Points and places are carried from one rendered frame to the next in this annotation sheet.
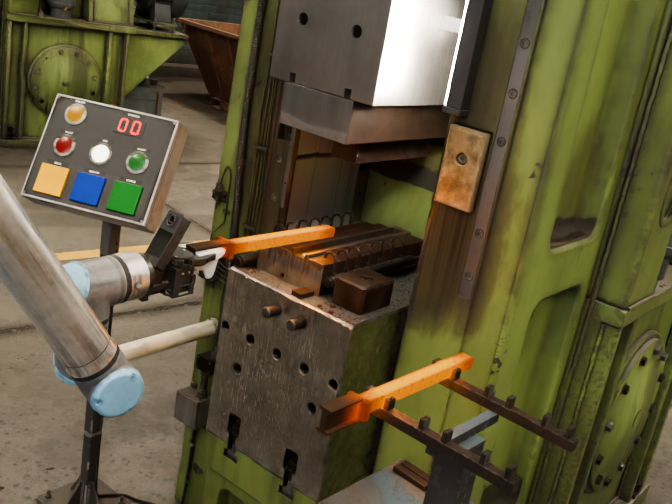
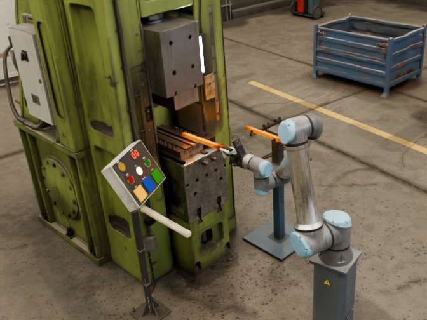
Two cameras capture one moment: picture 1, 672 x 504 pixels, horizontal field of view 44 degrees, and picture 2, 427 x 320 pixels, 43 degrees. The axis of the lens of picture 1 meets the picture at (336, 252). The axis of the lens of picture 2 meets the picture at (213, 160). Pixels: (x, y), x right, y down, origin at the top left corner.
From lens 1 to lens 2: 343 cm
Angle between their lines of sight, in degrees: 71
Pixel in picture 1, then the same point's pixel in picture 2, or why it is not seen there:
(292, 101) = (178, 100)
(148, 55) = not seen: outside the picture
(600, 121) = not seen: hidden behind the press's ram
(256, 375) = (202, 188)
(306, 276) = (198, 148)
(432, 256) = (208, 116)
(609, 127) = not seen: hidden behind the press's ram
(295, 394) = (215, 180)
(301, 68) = (178, 88)
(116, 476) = (129, 305)
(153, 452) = (110, 296)
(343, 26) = (188, 66)
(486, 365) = (227, 132)
